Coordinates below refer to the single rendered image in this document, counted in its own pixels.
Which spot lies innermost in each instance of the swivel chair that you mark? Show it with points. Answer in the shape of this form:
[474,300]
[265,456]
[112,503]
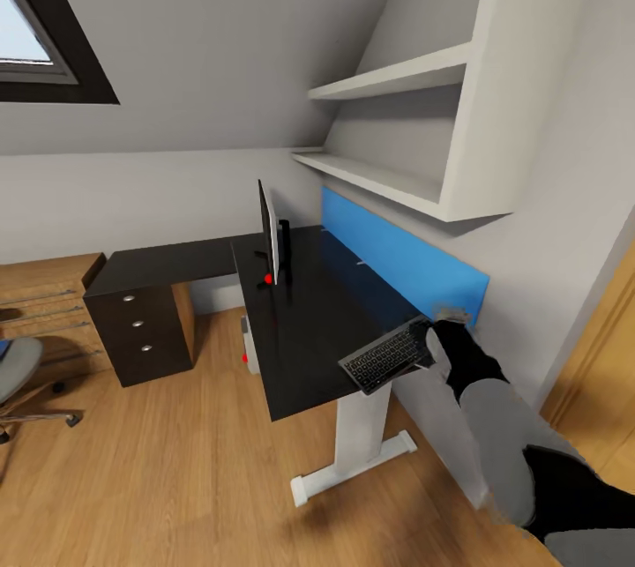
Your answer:
[17,365]

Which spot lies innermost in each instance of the cabinet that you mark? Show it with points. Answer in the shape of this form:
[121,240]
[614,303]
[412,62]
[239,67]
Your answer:
[44,299]
[148,334]

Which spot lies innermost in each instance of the monitor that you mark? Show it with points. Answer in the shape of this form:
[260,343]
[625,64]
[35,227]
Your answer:
[270,223]

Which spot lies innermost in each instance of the desk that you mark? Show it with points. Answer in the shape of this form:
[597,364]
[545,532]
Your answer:
[326,306]

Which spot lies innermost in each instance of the desktop computer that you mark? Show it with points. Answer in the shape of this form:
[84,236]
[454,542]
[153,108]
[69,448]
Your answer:
[250,351]

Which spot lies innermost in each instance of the notebook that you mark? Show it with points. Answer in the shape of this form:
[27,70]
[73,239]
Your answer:
[424,363]

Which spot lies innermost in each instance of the keyboard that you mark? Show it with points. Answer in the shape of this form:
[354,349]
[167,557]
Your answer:
[376,364]

